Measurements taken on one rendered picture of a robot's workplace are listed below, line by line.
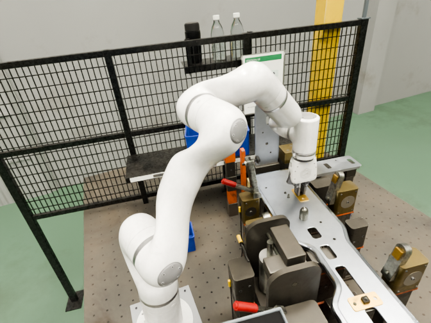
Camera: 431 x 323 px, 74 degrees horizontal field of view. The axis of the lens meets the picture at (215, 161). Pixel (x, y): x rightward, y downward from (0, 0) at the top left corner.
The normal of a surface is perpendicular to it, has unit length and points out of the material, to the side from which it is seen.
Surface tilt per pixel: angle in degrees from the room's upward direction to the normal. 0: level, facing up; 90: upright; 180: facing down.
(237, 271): 0
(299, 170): 88
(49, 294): 0
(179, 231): 75
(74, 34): 90
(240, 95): 113
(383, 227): 0
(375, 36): 90
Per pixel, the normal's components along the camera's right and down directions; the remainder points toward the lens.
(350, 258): -0.08, -0.85
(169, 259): 0.59, -0.07
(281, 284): 0.22, 0.49
